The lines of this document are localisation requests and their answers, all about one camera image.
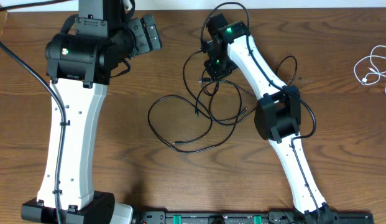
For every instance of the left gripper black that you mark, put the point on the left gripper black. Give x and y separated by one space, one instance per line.
147 43

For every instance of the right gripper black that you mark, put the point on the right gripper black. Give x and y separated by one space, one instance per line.
215 73

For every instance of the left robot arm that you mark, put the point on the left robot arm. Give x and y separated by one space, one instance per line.
80 61

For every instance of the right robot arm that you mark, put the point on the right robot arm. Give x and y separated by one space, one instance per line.
277 114

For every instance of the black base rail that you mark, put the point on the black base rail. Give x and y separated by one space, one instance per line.
278 216

